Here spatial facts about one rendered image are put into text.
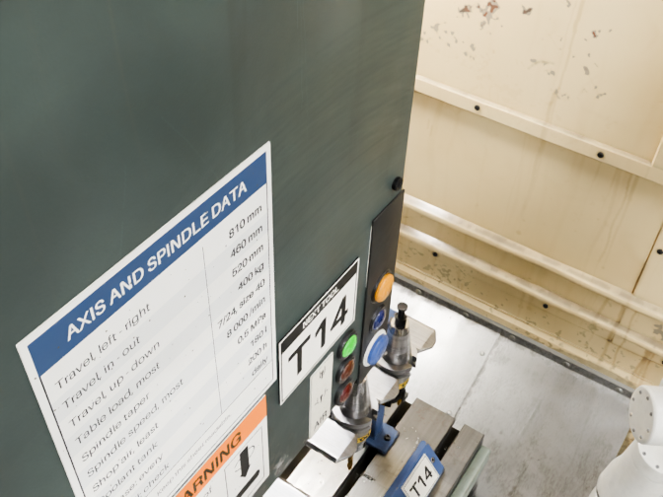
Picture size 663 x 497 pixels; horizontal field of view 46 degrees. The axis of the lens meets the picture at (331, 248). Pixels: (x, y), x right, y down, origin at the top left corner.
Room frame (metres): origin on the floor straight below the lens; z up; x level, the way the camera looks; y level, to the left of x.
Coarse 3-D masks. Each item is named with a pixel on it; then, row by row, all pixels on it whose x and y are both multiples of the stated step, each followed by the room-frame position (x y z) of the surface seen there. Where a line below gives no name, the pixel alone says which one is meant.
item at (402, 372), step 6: (414, 348) 0.72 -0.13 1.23; (414, 354) 0.71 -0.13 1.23; (384, 360) 0.70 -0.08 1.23; (408, 360) 0.70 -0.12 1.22; (414, 360) 0.71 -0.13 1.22; (378, 366) 0.69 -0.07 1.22; (384, 366) 0.69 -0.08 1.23; (390, 366) 0.69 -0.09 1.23; (396, 366) 0.69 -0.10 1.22; (402, 366) 0.69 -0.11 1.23; (408, 366) 0.69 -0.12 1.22; (414, 366) 0.71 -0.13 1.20; (390, 372) 0.68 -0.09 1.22; (396, 372) 0.68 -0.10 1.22; (402, 372) 0.68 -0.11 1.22; (408, 372) 0.69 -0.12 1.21; (402, 378) 0.68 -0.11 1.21
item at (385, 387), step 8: (376, 368) 0.69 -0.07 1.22; (368, 376) 0.67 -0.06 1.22; (376, 376) 0.68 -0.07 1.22; (384, 376) 0.68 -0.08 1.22; (392, 376) 0.68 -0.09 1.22; (376, 384) 0.66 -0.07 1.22; (384, 384) 0.66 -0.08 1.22; (392, 384) 0.66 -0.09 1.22; (376, 392) 0.65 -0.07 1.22; (384, 392) 0.65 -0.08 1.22; (392, 392) 0.65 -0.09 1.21; (384, 400) 0.64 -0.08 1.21
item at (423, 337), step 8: (408, 320) 0.78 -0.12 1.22; (416, 320) 0.78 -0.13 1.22; (416, 328) 0.77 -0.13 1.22; (424, 328) 0.77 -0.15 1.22; (432, 328) 0.77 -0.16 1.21; (416, 336) 0.75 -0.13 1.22; (424, 336) 0.75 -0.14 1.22; (432, 336) 0.75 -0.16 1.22; (416, 344) 0.74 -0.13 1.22; (424, 344) 0.74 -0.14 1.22; (432, 344) 0.74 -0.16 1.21
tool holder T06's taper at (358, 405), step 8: (360, 384) 0.61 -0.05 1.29; (368, 384) 0.62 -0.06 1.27; (352, 392) 0.60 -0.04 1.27; (360, 392) 0.60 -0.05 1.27; (368, 392) 0.61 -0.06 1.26; (352, 400) 0.60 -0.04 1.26; (360, 400) 0.60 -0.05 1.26; (368, 400) 0.61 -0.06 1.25; (344, 408) 0.60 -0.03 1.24; (352, 408) 0.60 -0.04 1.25; (360, 408) 0.60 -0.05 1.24; (368, 408) 0.61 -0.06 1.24; (352, 416) 0.60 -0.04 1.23; (360, 416) 0.60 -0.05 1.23
